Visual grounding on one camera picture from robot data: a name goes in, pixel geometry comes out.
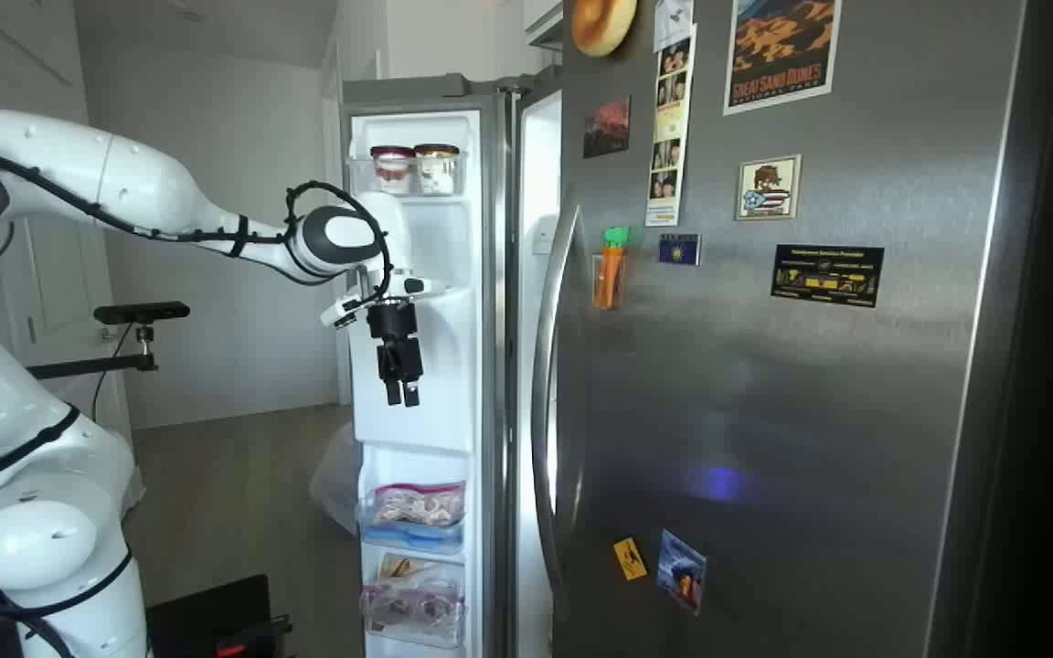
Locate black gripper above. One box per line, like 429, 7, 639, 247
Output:
362, 292, 429, 410

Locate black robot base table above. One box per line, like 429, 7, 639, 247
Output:
141, 570, 299, 658

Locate carrot fridge magnet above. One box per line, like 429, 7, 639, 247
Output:
592, 223, 636, 313

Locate stainless steel fridge door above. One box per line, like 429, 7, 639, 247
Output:
530, 0, 1031, 658

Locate donut fridge magnet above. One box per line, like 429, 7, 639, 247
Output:
568, 0, 645, 63

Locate stainless steel fridge cabinet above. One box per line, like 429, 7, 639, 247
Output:
501, 0, 1053, 658

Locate white-lined freezer door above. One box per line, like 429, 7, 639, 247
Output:
339, 73, 513, 658

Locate translucent white bag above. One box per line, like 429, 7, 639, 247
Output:
306, 422, 367, 541

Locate frozen food bag blue seal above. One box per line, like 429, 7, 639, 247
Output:
362, 480, 469, 543

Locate frozen food bag clear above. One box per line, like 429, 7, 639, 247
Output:
357, 550, 469, 652

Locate ice cream tub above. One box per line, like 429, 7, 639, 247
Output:
367, 141, 417, 198
411, 137, 466, 198

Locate yellow sign magnet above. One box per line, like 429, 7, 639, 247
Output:
612, 533, 651, 586

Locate small blue magnet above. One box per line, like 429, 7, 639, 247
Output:
656, 230, 702, 270

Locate blue picture magnet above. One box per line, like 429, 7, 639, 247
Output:
656, 527, 709, 617

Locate dark red picture magnet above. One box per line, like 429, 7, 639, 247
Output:
583, 96, 636, 160

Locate photo strip magnet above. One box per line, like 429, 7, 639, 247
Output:
645, 22, 702, 230

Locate square cartoon magnet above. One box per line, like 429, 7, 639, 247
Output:
734, 151, 803, 223

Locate black plaque magnet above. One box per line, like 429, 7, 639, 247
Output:
767, 240, 888, 312

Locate white paper magnet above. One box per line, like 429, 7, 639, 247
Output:
651, 0, 700, 51

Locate white panel room door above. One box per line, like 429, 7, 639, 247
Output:
0, 0, 128, 442

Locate orange poster magnet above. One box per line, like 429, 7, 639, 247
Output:
719, 0, 845, 120

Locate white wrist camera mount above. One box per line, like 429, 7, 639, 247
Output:
317, 275, 447, 327

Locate steel fridge door handle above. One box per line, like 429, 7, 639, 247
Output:
527, 198, 592, 588

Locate red-handled black clamp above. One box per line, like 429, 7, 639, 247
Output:
207, 617, 299, 658

